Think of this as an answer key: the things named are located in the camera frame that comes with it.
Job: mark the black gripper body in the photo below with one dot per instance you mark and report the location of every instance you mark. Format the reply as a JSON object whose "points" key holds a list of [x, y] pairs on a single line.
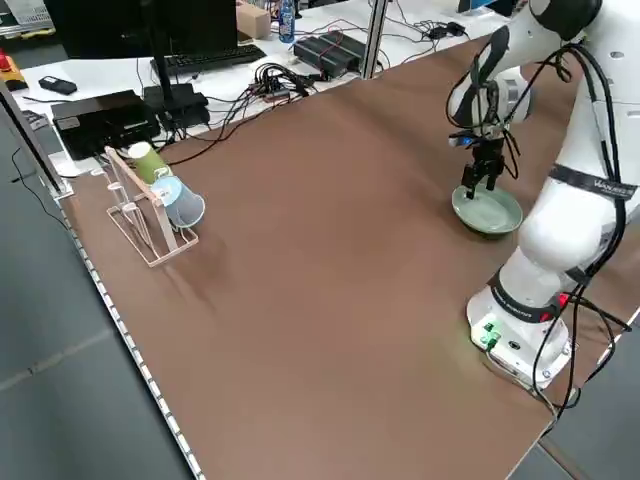
{"points": [[487, 152]]}

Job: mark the green plate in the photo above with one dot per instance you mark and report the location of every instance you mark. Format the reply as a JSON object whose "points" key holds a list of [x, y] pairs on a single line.
{"points": [[492, 215]]}

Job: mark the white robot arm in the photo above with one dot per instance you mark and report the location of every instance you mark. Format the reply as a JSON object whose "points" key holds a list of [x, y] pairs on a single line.
{"points": [[565, 225]]}

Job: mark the blue usb plug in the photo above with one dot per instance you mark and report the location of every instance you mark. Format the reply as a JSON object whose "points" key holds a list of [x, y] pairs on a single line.
{"points": [[462, 140]]}

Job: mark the small black adapter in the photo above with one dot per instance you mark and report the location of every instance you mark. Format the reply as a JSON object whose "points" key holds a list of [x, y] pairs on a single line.
{"points": [[445, 31]]}

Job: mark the black power brick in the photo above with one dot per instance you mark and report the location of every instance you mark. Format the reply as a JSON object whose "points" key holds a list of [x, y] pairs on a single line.
{"points": [[320, 56], [350, 45]]}

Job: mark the blue bottle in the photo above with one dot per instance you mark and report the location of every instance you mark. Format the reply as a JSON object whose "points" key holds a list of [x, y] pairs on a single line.
{"points": [[287, 22]]}

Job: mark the cardboard box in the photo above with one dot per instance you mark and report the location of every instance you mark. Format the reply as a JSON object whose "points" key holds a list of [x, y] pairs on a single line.
{"points": [[252, 22]]}

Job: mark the black keyboard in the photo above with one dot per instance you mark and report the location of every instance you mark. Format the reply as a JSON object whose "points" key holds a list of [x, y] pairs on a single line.
{"points": [[215, 57]]}

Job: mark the translucent blue cup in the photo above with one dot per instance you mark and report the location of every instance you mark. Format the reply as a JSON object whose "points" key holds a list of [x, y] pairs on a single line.
{"points": [[182, 207]]}

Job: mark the green cup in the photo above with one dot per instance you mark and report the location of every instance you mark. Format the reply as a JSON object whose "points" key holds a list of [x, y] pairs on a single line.
{"points": [[147, 160]]}

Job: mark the black flat box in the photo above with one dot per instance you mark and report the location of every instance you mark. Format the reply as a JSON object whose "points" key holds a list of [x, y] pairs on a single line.
{"points": [[100, 120]]}

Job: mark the black monitor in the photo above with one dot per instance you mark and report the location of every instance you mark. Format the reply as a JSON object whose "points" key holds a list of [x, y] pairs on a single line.
{"points": [[100, 25]]}

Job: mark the small black remote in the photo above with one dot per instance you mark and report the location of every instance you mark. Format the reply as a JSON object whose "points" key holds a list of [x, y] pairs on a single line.
{"points": [[57, 84]]}

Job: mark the red emergency stop button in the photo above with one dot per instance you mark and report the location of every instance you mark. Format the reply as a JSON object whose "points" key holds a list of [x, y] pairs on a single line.
{"points": [[6, 62]]}

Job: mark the aluminium post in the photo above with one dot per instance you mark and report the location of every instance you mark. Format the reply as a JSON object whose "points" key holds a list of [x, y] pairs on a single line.
{"points": [[372, 40]]}

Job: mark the grey metal frame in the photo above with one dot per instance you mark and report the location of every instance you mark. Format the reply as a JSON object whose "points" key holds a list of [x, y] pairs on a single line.
{"points": [[30, 135]]}

